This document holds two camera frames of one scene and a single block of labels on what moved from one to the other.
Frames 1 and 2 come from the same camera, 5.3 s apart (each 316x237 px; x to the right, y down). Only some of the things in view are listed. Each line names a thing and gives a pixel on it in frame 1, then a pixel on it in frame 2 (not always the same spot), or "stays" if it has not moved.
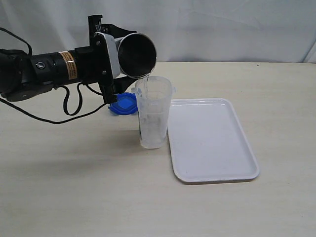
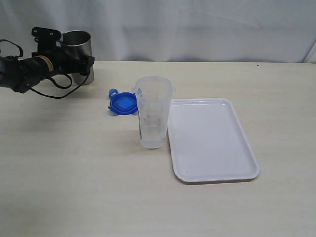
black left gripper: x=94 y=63 → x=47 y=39
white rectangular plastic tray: x=207 y=142 stays
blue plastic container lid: x=126 y=104 stays
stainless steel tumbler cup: x=137 y=55 → x=80 y=41
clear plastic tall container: x=154 y=95 stays
